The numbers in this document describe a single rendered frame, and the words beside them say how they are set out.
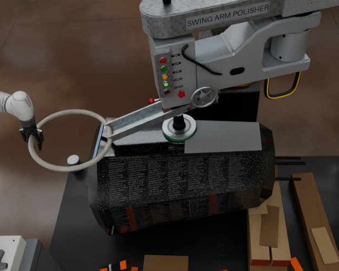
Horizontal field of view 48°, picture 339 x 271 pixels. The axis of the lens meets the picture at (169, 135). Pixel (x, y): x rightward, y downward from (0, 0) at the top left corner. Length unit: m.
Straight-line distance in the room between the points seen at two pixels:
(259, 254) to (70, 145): 1.95
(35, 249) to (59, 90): 2.37
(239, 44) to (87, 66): 2.67
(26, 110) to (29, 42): 2.97
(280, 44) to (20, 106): 1.42
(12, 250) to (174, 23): 1.36
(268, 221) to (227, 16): 1.44
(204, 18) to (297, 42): 0.57
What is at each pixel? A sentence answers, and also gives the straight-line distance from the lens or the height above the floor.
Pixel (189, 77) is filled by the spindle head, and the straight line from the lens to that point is 1.99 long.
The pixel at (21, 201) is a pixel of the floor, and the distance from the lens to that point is 3.40.
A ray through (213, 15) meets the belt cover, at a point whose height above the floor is 1.65.
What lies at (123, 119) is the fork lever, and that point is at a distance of 2.32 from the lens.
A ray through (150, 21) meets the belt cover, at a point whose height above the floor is 1.66.
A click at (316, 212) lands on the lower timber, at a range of 2.94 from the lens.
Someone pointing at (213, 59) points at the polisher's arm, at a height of 1.38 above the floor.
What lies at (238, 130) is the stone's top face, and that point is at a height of 0.82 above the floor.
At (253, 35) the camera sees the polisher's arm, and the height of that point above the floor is 1.47.
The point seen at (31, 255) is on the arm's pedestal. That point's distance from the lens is 2.16.
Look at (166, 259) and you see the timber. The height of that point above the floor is 0.13.
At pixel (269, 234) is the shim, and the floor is 0.26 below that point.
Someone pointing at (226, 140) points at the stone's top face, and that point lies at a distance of 2.33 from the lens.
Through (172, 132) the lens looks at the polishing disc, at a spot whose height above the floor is 0.85.
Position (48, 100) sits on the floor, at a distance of 4.14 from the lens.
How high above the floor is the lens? 2.60
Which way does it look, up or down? 49 degrees down
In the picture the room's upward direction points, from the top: 7 degrees counter-clockwise
